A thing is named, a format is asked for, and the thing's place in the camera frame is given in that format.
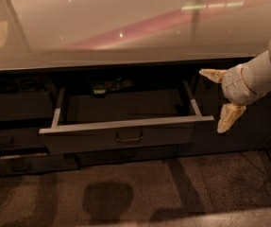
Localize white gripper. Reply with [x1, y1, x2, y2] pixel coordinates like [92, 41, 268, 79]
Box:
[199, 63, 265, 133]

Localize dark drawer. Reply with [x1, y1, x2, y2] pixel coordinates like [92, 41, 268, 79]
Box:
[0, 153, 79, 177]
[0, 128, 44, 151]
[75, 145, 178, 166]
[0, 92, 53, 122]
[39, 81, 214, 154]

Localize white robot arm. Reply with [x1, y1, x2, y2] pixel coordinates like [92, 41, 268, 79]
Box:
[199, 40, 271, 133]

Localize items in left drawer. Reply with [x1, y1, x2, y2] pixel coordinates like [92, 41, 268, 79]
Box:
[0, 77, 44, 94]

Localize dark cabinet door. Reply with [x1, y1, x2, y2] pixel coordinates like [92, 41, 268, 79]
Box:
[176, 59, 271, 158]

